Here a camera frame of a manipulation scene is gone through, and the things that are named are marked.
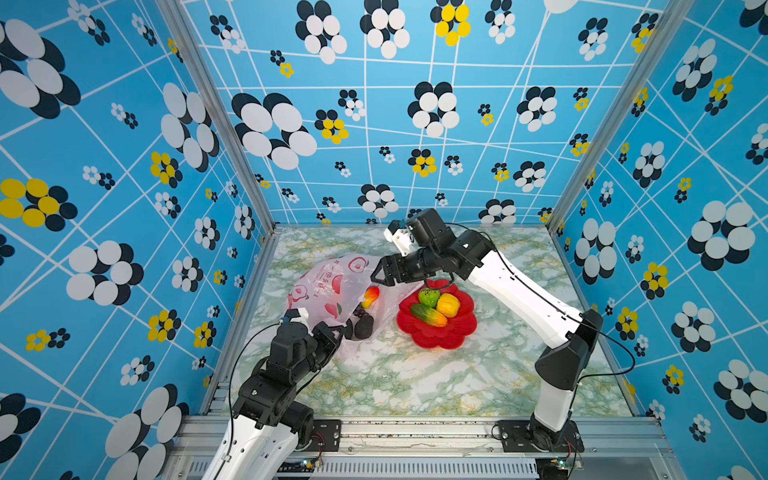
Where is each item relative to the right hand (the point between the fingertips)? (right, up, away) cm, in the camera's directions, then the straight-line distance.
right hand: (384, 275), depth 73 cm
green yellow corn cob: (+13, -14, +18) cm, 26 cm away
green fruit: (+14, -8, +21) cm, 26 cm away
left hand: (-9, -12, 0) cm, 15 cm away
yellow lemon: (+19, -10, +18) cm, 29 cm away
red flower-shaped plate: (+12, -19, +18) cm, 29 cm away
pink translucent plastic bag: (-14, -5, +16) cm, 22 cm away
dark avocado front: (-6, -17, +16) cm, 24 cm away
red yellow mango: (-5, -9, +23) cm, 25 cm away
